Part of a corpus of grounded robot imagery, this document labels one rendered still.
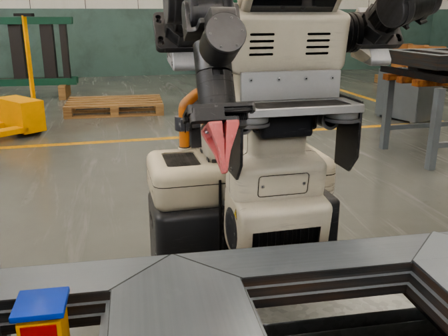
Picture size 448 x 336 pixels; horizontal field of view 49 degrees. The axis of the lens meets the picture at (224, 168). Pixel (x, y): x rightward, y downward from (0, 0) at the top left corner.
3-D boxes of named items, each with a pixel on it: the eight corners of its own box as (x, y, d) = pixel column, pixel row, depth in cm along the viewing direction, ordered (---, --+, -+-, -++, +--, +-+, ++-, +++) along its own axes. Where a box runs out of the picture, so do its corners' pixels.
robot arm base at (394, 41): (391, 15, 113) (343, 15, 111) (410, -8, 106) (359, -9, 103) (401, 49, 111) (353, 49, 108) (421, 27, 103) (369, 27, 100)
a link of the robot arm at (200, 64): (224, 45, 80) (189, 45, 79) (234, 26, 73) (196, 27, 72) (229, 85, 79) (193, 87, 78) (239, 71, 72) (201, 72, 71)
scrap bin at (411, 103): (438, 121, 580) (445, 71, 563) (413, 125, 559) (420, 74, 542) (397, 112, 631) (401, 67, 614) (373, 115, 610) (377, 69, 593)
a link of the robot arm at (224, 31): (233, 8, 80) (180, 8, 78) (252, -31, 69) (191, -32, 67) (241, 79, 78) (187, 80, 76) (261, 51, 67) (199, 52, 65)
